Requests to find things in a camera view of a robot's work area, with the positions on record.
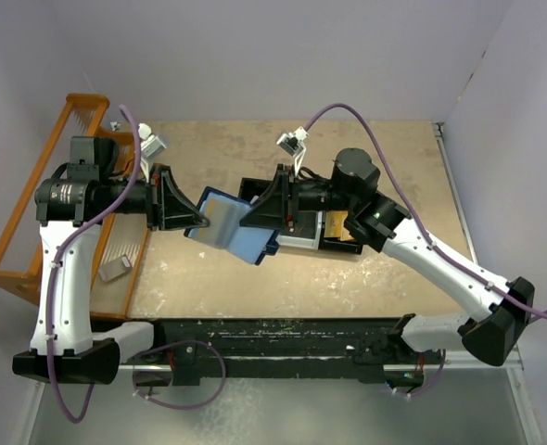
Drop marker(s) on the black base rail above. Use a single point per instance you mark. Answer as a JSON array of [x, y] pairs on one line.
[[177, 329]]

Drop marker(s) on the aluminium frame rail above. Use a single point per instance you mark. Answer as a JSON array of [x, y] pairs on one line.
[[282, 355]]

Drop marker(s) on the black bin with gold cards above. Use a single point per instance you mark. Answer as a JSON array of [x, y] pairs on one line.
[[340, 247]]

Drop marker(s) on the pile of black cards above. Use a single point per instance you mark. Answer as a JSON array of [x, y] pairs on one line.
[[306, 226]]

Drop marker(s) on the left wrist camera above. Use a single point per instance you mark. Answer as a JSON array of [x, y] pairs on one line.
[[151, 146]]

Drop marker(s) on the blue leather card holder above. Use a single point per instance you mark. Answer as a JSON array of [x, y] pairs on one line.
[[249, 244]]

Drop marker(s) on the small grey box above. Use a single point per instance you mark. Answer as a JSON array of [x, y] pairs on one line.
[[114, 269]]

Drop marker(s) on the white middle bin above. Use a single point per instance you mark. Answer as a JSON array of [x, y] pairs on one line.
[[288, 239]]

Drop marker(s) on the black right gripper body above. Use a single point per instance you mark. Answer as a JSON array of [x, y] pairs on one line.
[[290, 201]]

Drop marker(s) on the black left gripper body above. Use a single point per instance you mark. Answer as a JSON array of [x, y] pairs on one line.
[[154, 195]]

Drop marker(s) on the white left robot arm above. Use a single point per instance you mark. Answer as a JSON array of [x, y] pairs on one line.
[[70, 208]]

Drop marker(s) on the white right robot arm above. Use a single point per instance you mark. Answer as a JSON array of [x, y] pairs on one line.
[[491, 320]]

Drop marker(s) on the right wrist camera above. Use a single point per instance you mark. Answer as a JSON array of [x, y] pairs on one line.
[[293, 143]]

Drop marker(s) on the pile of gold cards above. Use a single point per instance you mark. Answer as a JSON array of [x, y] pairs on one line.
[[334, 225]]

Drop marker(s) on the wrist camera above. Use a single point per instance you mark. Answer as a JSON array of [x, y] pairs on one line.
[[151, 146], [293, 143]]

